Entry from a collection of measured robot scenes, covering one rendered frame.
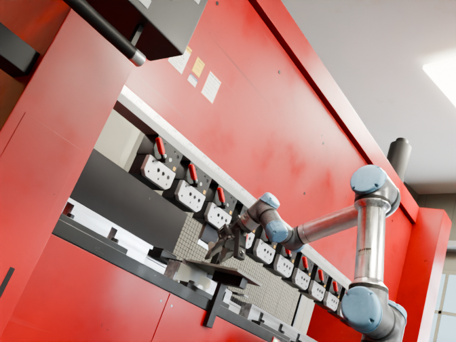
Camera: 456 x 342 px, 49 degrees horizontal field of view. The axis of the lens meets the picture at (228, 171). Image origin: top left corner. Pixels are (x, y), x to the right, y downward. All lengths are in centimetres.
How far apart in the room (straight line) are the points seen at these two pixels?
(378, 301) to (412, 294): 253
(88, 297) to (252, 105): 117
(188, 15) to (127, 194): 146
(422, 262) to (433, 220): 35
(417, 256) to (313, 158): 162
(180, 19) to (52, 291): 85
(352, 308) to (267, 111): 119
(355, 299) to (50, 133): 96
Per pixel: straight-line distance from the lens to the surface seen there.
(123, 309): 174
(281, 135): 253
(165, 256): 229
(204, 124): 209
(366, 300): 153
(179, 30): 117
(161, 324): 188
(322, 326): 424
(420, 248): 417
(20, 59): 139
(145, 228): 261
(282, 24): 256
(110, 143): 403
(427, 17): 434
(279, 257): 258
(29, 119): 136
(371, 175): 170
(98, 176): 240
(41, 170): 138
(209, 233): 219
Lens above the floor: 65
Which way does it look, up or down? 20 degrees up
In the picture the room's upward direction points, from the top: 21 degrees clockwise
